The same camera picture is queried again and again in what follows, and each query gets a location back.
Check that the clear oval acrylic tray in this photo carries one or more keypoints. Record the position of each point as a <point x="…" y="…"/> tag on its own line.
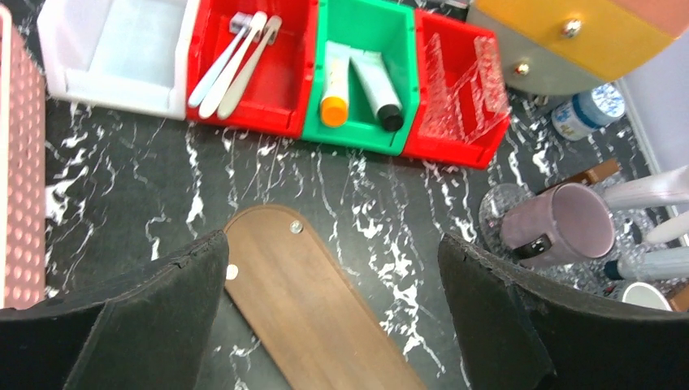
<point x="584" y="276"/>

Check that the blue white small jar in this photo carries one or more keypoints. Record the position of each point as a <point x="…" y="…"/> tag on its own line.
<point x="588" y="112"/>

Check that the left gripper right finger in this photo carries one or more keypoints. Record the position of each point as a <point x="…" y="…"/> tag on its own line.
<point x="519" y="330"/>

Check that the black cap toothpaste tube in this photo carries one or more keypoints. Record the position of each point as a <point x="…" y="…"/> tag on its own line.
<point x="384" y="102"/>

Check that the brown oval wooden tray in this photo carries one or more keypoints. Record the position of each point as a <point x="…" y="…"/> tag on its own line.
<point x="313" y="322"/>

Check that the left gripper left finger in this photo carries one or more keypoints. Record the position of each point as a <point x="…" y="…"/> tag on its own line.
<point x="147" y="328"/>

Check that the red toothbrush bin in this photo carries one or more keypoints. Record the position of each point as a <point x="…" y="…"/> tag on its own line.
<point x="278" y="92"/>

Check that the white plastic bin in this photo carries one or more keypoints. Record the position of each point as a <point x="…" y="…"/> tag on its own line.
<point x="124" y="54"/>

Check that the white toothbrush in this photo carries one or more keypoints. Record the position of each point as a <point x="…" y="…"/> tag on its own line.
<point x="239" y="82"/>
<point x="211" y="101"/>
<point x="240" y="26"/>

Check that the white blue-handled mug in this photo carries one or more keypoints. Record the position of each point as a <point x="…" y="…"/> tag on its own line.
<point x="645" y="295"/>

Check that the clear acrylic holder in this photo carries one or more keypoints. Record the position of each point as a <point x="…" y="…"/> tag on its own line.
<point x="466" y="91"/>

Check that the round drawer cabinet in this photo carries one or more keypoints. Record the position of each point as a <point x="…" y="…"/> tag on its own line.
<point x="567" y="47"/>

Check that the red holder bin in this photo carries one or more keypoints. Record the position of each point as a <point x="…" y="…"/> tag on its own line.
<point x="477" y="155"/>

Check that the purple ceramic mug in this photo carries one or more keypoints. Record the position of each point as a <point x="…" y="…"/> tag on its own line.
<point x="567" y="224"/>

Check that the red cap toothpaste tube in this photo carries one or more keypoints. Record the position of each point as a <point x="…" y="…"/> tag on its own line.
<point x="668" y="188"/>

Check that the orange cap toothpaste tube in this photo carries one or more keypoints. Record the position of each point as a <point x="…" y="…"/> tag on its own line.
<point x="334" y="105"/>

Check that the pink plastic basket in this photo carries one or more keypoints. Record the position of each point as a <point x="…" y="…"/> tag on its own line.
<point x="23" y="172"/>

